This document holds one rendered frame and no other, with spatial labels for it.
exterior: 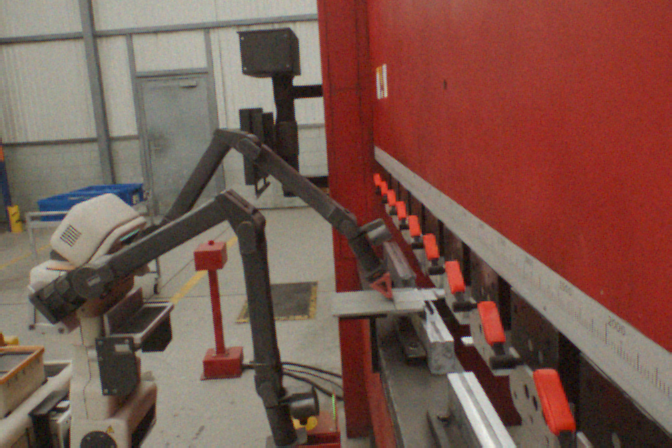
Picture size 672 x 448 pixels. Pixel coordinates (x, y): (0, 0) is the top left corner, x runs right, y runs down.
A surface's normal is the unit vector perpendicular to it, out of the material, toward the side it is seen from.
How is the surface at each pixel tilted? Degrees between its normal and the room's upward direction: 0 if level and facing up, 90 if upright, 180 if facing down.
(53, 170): 90
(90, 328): 90
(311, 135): 90
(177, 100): 90
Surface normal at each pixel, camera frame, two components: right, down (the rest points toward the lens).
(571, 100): -1.00, 0.07
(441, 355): 0.03, 0.16
